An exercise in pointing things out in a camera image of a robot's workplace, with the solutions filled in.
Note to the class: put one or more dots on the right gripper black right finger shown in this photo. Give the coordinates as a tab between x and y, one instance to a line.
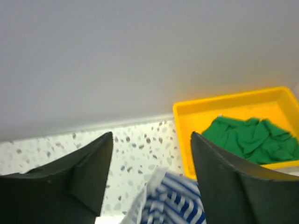
236	191

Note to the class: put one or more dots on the green tank top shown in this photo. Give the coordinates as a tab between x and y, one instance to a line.
258	141

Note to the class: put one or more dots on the yellow plastic tray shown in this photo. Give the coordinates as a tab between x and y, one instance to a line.
278	104

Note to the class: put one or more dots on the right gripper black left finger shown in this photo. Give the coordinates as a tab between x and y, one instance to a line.
69	190

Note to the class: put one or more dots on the blue white striped tank top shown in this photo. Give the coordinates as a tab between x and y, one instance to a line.
167	198

